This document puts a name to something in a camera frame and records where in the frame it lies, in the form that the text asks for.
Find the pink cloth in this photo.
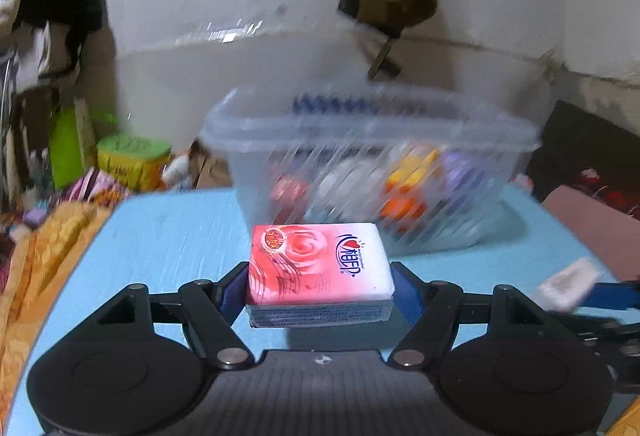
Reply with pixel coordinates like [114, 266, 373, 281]
[542, 185, 640, 281]

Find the bright green paper bag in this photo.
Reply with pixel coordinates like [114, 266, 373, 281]
[49, 98, 96, 190]

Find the clear plastic lattice basket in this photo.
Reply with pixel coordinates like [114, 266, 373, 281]
[198, 81, 539, 255]

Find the green yellow lidded tub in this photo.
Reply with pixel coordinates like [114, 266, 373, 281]
[96, 133, 171, 192]

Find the orange floral blanket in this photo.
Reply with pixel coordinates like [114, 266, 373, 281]
[1, 202, 112, 434]

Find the white tissue pack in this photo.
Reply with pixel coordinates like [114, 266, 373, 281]
[534, 257, 601, 313]

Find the red round item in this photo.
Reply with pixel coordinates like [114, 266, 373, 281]
[270, 174, 309, 225]

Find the pink rose tissue pack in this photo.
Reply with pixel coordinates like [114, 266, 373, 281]
[246, 222, 395, 329]

